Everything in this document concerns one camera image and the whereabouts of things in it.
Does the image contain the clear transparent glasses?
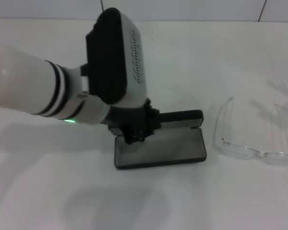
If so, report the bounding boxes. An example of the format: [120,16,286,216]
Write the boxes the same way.
[213,96,288,166]

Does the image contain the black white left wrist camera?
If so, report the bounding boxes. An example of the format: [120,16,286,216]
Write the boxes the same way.
[85,7,149,105]

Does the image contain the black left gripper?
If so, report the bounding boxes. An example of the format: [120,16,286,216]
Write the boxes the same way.
[107,98,161,145]

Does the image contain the black glasses case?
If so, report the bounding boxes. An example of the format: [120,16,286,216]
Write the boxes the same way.
[108,109,207,171]

